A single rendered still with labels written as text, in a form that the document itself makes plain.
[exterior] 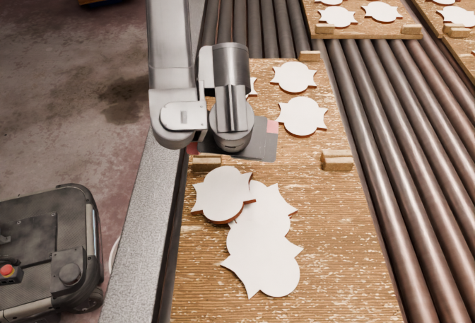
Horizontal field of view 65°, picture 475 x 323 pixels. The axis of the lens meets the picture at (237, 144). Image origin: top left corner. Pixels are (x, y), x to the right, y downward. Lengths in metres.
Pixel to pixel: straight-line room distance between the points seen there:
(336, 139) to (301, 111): 0.11
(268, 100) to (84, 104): 1.83
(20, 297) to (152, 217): 0.90
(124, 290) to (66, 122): 1.92
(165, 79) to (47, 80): 2.50
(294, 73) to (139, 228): 0.57
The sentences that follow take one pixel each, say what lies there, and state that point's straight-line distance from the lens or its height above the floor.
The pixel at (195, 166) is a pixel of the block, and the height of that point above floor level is 0.95.
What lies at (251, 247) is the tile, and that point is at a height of 0.96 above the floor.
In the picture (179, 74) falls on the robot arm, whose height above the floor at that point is 1.26.
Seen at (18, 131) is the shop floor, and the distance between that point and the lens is 2.58.
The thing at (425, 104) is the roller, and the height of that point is 0.91.
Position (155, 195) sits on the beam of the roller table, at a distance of 0.78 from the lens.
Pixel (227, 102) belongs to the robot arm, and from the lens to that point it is 0.46.
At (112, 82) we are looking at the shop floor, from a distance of 2.75.
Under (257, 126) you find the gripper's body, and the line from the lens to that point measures 0.57.
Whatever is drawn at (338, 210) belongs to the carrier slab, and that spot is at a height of 0.94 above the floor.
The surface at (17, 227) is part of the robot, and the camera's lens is 1.72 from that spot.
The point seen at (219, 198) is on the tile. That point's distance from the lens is 0.69.
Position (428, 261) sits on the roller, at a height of 0.91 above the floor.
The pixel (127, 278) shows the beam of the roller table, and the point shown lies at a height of 0.92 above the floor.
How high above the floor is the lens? 1.52
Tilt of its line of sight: 45 degrees down
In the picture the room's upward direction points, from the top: straight up
